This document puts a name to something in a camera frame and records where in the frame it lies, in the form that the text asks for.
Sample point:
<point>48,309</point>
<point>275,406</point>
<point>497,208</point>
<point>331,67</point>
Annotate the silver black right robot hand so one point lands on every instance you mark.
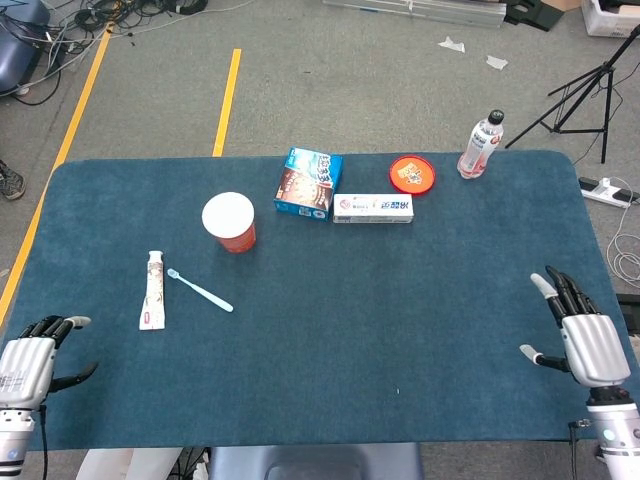
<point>595,345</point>

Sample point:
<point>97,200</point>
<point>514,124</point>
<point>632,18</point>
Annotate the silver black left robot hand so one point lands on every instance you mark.
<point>25,365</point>

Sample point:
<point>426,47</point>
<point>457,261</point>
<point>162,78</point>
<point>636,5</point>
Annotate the white patterned toothpaste tube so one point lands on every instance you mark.
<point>152,300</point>

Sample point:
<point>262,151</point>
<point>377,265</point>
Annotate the light blue toothbrush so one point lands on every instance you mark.
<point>200,291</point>

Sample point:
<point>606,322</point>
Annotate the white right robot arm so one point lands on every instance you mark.
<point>617,435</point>

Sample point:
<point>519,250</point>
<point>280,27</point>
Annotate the white toothpaste box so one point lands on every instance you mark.
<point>372,207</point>

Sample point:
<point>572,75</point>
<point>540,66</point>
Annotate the white power strip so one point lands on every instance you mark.
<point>607,192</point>

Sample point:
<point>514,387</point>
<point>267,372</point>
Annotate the grey sneaker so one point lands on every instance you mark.
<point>11,182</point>

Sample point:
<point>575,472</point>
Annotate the clear bottle with pink drink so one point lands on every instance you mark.
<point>479,145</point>

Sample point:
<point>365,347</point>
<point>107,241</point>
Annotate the blue felt table mat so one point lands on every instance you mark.
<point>350,310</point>

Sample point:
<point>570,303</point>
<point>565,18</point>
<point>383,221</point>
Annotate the red round lid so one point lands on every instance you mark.
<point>411,174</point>

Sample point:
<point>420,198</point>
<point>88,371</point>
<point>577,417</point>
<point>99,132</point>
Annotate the red paper cup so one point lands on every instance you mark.
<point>227,215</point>

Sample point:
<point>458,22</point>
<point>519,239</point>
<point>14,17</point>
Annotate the black tripod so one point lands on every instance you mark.
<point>609,70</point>

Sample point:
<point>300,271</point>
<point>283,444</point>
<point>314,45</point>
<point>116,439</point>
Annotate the crumpled white paper scrap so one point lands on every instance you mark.
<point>496,62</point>
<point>452,45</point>

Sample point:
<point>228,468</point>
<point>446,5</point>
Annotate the navy rounded chair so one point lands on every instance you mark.
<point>15,55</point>

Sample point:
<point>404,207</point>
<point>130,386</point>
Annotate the white plastic bin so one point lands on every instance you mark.
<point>600,22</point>

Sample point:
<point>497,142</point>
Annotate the blue snack box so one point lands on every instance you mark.
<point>307,185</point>

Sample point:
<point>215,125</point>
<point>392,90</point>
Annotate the black foam brackets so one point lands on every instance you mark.
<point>530,15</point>

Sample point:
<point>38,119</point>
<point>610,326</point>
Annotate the brown cardboard box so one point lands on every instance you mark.
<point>562,4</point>

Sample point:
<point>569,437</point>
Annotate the aluminium profile rails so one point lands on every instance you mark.
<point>450,12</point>

